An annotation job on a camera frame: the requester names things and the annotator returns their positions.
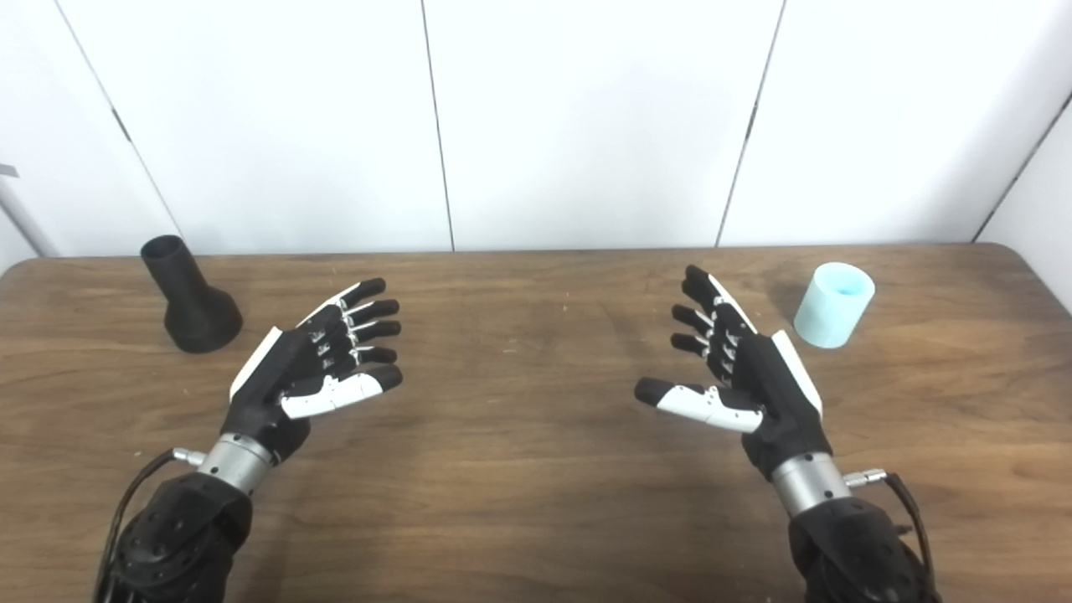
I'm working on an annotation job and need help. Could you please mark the white and black left hand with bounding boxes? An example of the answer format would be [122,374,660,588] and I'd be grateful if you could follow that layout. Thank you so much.
[221,278,405,464]

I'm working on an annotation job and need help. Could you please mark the white and black right hand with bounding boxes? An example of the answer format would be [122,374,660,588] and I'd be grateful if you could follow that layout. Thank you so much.
[634,265,834,482]

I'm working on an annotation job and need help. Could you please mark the light blue cylindrical cup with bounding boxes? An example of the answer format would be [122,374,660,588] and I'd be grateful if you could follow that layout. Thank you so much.
[793,261,876,349]

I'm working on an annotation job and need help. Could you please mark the black flared nozzle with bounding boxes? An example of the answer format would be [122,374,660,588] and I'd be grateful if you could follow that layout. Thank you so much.
[140,234,244,354]

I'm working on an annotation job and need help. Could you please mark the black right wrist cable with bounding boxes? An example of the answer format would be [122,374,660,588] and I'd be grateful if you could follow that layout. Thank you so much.
[844,469,935,589]

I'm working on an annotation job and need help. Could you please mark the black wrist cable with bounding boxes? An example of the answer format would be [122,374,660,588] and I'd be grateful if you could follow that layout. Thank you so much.
[844,469,935,589]
[94,448,207,603]

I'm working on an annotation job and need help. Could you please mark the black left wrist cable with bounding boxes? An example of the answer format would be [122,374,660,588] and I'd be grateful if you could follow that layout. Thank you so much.
[94,448,207,603]

